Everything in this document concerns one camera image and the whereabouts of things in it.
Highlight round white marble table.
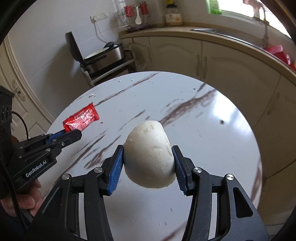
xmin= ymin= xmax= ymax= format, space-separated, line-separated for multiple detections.
xmin=40 ymin=72 xmax=262 ymax=240

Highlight white wall power socket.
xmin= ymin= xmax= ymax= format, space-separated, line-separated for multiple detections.
xmin=90 ymin=12 xmax=109 ymax=23

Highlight metal sink faucet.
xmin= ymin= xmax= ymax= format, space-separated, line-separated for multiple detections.
xmin=243 ymin=0 xmax=269 ymax=49

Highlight black left gripper camera box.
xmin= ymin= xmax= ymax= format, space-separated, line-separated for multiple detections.
xmin=0 ymin=85 xmax=15 ymax=142

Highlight white steamed bun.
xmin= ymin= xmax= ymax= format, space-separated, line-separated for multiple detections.
xmin=123 ymin=120 xmax=176 ymax=189

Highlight red sauce packet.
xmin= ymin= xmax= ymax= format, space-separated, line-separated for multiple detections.
xmin=63 ymin=103 xmax=99 ymax=132

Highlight cream kitchen cabinets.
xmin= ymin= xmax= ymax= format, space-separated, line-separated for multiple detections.
xmin=120 ymin=27 xmax=295 ymax=235

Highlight glass jar with food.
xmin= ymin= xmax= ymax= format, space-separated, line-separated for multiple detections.
xmin=165 ymin=0 xmax=183 ymax=27

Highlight red plastic basin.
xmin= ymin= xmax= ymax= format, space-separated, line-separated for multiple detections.
xmin=264 ymin=45 xmax=295 ymax=71

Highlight white rice spoon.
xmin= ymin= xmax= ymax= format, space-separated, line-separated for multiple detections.
xmin=135 ymin=6 xmax=142 ymax=25

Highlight black silver rice cooker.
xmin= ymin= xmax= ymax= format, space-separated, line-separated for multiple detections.
xmin=65 ymin=32 xmax=126 ymax=74

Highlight person's left hand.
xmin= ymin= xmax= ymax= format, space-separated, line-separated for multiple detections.
xmin=1 ymin=179 xmax=43 ymax=217

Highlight wire cup rack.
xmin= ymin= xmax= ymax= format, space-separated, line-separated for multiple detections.
xmin=117 ymin=1 xmax=152 ymax=33

